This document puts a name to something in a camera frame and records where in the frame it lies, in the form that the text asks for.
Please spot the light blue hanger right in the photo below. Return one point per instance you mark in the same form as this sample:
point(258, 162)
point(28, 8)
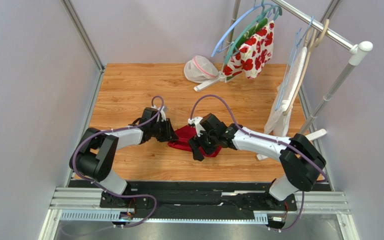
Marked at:
point(291, 60)

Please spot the white towel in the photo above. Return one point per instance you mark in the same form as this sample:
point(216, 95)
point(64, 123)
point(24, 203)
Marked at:
point(277, 123)

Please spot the teal hanger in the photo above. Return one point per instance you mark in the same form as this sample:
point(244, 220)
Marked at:
point(248, 33)

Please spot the dark red cloth napkin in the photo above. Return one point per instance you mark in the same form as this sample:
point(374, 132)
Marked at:
point(184, 134)

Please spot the red floral cloth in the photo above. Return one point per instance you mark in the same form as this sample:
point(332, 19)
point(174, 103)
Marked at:
point(252, 55)

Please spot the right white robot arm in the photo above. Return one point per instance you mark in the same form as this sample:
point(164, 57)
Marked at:
point(301, 162)

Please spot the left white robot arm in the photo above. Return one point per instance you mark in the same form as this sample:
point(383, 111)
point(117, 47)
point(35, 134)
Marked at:
point(97, 148)

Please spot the white metal clothes rack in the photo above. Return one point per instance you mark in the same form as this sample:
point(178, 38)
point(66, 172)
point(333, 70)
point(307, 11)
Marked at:
point(335, 80)

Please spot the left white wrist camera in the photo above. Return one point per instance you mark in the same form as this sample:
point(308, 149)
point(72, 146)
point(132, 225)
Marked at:
point(162, 110)

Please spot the wooden hanger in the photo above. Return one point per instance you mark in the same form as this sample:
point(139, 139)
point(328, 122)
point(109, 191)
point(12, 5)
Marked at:
point(311, 45)

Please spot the white mesh laundry bag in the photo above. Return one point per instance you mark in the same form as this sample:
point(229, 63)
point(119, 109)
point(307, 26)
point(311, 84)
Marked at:
point(200, 69)

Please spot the light blue hanger left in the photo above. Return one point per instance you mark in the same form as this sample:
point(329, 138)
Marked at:
point(242, 20)

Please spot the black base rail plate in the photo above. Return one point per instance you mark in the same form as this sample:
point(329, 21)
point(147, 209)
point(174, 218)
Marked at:
point(199, 200)

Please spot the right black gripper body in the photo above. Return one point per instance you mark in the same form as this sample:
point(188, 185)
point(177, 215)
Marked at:
point(202, 142)

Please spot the light blue hanger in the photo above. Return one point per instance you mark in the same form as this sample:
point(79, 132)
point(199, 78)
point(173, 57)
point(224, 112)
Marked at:
point(242, 20)
point(291, 60)

